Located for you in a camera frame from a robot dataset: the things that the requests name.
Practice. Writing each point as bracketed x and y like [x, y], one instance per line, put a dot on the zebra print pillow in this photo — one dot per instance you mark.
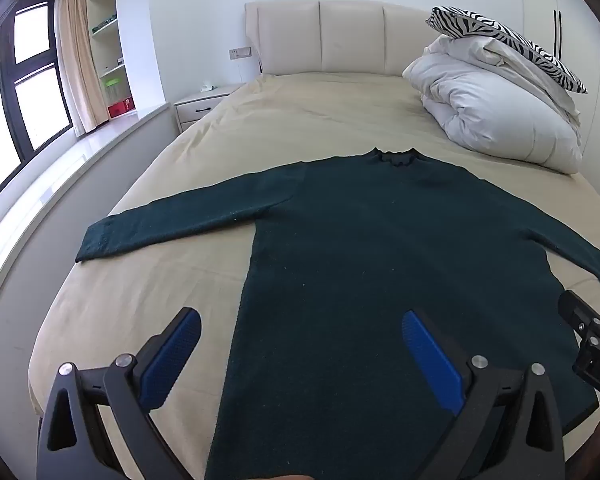
[485, 25]

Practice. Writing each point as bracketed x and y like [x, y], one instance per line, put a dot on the white nightstand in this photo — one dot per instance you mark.
[200, 107]

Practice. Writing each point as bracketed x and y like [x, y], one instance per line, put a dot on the white wardrobe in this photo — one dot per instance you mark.
[580, 5]

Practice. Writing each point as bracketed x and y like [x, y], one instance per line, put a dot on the beige curtain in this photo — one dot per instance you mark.
[77, 50]

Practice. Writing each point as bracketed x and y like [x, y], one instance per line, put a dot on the small white nightstand item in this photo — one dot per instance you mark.
[207, 87]

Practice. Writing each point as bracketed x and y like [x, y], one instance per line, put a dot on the black framed window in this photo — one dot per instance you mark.
[35, 85]

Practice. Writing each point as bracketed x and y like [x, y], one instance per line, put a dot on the white wall socket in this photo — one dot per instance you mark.
[240, 52]

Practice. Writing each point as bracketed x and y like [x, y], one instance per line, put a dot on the dark green sweater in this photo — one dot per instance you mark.
[355, 260]

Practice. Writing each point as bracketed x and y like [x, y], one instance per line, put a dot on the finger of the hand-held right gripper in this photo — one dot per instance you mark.
[577, 312]

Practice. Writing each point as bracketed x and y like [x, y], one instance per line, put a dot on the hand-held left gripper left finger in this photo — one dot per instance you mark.
[172, 350]

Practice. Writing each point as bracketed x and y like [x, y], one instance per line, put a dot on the cream padded headboard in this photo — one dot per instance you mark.
[350, 35]

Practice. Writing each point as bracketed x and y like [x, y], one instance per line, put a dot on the white folded duvet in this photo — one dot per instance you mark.
[495, 110]

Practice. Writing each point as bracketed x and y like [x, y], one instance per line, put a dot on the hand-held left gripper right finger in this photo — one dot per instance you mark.
[430, 355]

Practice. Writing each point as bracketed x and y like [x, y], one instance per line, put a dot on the white wall shelf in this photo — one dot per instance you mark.
[105, 55]

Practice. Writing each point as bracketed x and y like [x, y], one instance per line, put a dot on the red box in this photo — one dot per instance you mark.
[119, 108]

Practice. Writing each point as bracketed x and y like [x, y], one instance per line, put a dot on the green lidded container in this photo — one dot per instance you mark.
[114, 91]

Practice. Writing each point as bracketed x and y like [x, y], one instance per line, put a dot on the white window ledge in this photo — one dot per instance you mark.
[55, 175]

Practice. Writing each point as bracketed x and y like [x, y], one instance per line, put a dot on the bed with beige sheet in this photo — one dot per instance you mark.
[290, 120]

